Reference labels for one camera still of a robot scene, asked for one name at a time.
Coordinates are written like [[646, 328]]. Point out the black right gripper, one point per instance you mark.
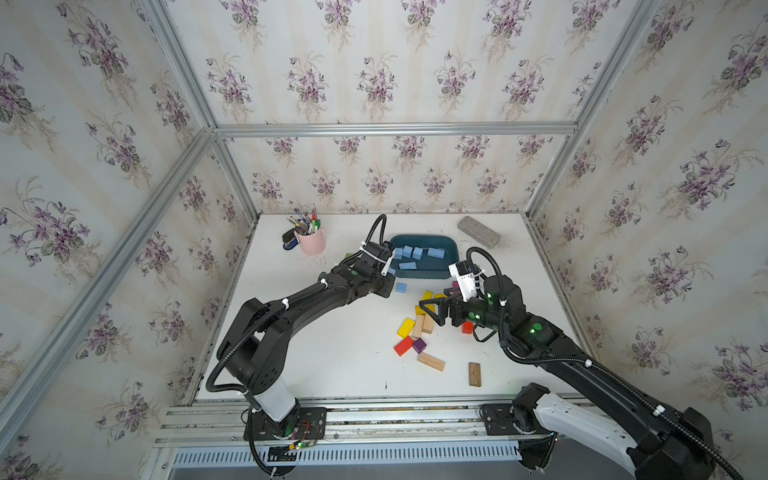
[[456, 303]]

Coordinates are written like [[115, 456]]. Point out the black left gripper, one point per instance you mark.
[[387, 289]]

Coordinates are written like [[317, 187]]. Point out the light blue long block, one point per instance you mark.
[[436, 253]]

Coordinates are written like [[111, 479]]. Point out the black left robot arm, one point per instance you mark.
[[251, 358]]

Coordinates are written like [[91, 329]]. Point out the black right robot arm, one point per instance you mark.
[[649, 438]]

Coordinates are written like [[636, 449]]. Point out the small red block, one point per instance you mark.
[[467, 327]]

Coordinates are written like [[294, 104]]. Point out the teal plastic bin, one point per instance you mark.
[[428, 268]]

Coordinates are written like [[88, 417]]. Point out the yellow flat block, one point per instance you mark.
[[429, 310], [428, 295]]

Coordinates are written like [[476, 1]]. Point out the yellow long block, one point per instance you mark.
[[406, 328]]

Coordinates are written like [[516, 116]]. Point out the dark wood block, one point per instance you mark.
[[474, 374]]

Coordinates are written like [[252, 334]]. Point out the natural wood block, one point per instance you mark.
[[424, 324]]

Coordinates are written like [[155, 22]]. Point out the pink pen cup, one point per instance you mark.
[[311, 244]]

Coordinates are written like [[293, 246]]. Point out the light wood block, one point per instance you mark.
[[431, 361]]

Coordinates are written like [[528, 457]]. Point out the red rectangular block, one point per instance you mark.
[[405, 345]]

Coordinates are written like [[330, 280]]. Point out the purple cube block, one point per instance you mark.
[[419, 345]]

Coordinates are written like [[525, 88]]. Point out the grey stone brick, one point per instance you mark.
[[479, 232]]

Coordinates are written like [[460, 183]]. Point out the black stapler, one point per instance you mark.
[[289, 240]]

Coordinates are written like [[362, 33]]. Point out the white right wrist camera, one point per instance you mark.
[[467, 276]]

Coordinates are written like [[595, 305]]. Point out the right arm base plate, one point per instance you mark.
[[508, 419]]

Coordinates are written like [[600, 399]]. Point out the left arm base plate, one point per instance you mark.
[[301, 424]]

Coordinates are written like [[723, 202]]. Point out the aluminium rail frame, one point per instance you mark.
[[209, 434]]

